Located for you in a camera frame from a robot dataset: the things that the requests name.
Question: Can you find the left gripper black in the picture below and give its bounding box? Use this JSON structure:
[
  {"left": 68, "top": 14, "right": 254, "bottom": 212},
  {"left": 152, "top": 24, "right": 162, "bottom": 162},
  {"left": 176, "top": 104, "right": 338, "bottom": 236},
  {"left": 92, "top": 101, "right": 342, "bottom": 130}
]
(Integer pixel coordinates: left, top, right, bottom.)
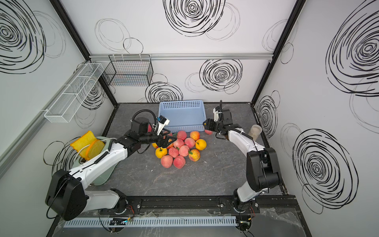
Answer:
[{"left": 140, "top": 128, "right": 177, "bottom": 148}]

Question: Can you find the frosted plastic cup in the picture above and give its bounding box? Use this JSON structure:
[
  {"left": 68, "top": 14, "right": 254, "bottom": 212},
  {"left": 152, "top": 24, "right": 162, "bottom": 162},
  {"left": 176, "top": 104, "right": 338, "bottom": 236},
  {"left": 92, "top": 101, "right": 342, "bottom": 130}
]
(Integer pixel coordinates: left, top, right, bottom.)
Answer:
[{"left": 248, "top": 124, "right": 263, "bottom": 141}]

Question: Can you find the mint green toaster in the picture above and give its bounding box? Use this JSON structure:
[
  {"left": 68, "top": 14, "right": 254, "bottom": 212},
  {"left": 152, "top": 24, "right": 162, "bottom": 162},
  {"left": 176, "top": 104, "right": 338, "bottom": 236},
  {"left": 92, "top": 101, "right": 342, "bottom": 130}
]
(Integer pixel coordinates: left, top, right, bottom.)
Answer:
[{"left": 70, "top": 154, "right": 118, "bottom": 186}]

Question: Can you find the orange peach top right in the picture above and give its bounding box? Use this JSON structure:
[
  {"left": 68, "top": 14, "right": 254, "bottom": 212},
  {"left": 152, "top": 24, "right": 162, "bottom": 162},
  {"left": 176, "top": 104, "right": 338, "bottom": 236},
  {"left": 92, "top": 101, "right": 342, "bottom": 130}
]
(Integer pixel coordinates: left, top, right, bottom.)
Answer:
[{"left": 190, "top": 131, "right": 200, "bottom": 141}]

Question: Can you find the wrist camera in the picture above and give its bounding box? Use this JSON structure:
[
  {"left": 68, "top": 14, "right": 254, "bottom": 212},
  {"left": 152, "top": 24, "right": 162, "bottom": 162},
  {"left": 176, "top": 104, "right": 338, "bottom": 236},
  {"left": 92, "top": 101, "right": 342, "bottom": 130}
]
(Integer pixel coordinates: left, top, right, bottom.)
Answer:
[
  {"left": 213, "top": 106, "right": 222, "bottom": 122},
  {"left": 156, "top": 116, "right": 170, "bottom": 135}
]

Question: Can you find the pink peach bottom left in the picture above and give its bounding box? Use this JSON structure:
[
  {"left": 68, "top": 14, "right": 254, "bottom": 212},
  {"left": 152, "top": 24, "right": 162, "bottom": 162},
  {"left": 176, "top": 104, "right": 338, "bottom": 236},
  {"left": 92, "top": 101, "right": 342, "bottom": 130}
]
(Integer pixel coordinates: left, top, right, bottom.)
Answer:
[{"left": 161, "top": 155, "right": 173, "bottom": 168}]

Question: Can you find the yellow toast slice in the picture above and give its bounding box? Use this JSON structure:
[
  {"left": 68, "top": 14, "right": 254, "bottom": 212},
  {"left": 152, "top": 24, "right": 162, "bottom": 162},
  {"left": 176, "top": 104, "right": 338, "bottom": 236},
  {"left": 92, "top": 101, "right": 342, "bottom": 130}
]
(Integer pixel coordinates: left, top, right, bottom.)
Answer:
[
  {"left": 84, "top": 140, "right": 105, "bottom": 161},
  {"left": 70, "top": 131, "right": 97, "bottom": 158}
]

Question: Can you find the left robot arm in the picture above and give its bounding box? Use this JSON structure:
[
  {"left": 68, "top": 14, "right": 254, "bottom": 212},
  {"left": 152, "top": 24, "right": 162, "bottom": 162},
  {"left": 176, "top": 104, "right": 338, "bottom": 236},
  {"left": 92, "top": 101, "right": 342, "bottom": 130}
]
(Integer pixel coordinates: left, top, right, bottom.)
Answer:
[{"left": 45, "top": 116, "right": 174, "bottom": 221}]

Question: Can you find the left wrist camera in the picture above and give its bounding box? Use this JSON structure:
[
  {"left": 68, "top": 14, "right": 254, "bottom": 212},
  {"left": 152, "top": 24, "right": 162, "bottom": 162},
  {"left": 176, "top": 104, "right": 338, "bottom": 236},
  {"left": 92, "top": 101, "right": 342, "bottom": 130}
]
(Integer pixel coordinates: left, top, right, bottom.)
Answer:
[{"left": 156, "top": 116, "right": 170, "bottom": 135}]

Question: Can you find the light blue plastic basket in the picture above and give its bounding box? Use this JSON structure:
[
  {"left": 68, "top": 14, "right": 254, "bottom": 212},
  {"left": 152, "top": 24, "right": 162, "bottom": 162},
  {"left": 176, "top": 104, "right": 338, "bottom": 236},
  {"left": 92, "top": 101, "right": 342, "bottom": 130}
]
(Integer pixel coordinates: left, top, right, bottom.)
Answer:
[{"left": 159, "top": 100, "right": 206, "bottom": 133}]

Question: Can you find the pink peach bottom right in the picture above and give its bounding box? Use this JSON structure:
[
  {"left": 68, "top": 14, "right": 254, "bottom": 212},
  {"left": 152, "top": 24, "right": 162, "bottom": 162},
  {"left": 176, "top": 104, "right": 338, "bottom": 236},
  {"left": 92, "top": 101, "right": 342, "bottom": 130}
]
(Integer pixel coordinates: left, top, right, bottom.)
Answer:
[{"left": 173, "top": 156, "right": 186, "bottom": 169}]

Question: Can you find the pink peach lower centre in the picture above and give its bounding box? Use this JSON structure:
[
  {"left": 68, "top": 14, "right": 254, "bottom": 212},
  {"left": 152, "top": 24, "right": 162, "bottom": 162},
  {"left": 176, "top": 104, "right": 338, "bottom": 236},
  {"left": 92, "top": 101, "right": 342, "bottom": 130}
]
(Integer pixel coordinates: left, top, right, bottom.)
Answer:
[{"left": 168, "top": 147, "right": 179, "bottom": 158}]

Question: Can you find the yellow toast slice rear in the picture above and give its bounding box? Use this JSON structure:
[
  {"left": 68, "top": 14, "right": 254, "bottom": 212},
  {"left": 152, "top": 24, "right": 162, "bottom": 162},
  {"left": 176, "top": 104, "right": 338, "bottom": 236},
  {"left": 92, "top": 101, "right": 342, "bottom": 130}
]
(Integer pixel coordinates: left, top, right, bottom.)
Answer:
[{"left": 70, "top": 131, "right": 97, "bottom": 158}]

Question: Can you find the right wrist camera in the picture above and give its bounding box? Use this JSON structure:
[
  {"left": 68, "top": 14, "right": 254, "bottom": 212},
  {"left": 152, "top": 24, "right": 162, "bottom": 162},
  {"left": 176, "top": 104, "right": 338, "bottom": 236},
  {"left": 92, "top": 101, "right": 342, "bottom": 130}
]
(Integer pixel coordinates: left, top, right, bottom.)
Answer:
[{"left": 213, "top": 106, "right": 222, "bottom": 122}]

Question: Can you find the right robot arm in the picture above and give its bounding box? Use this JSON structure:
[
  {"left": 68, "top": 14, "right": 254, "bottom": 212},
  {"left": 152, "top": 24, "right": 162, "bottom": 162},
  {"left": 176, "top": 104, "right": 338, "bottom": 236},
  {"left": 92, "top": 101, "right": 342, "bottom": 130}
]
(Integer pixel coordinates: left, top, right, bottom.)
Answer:
[{"left": 203, "top": 105, "right": 282, "bottom": 212}]

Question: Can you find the yellow toast slice front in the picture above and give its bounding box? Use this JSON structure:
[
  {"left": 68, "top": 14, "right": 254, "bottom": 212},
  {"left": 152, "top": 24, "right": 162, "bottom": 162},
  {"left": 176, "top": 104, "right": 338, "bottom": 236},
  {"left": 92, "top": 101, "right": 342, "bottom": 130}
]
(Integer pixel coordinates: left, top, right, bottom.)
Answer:
[{"left": 84, "top": 140, "right": 105, "bottom": 161}]

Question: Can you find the pink peach top middle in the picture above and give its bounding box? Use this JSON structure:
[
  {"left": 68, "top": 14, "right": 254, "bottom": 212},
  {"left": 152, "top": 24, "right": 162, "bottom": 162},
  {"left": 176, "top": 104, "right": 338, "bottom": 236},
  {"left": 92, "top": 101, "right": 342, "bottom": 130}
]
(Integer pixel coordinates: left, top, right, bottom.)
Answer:
[{"left": 176, "top": 130, "right": 187, "bottom": 141}]

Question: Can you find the grey slotted cable duct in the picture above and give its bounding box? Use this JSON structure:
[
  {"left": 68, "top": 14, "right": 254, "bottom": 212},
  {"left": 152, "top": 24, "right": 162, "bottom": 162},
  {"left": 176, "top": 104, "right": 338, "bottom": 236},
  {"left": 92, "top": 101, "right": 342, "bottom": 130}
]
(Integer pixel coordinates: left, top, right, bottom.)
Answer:
[{"left": 63, "top": 216, "right": 238, "bottom": 229}]

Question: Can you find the black wire wall basket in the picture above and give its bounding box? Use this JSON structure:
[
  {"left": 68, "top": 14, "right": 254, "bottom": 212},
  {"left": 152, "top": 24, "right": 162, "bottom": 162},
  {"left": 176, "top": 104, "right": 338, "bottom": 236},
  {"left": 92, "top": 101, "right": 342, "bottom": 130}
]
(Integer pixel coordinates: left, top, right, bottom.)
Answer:
[{"left": 103, "top": 54, "right": 154, "bottom": 87}]

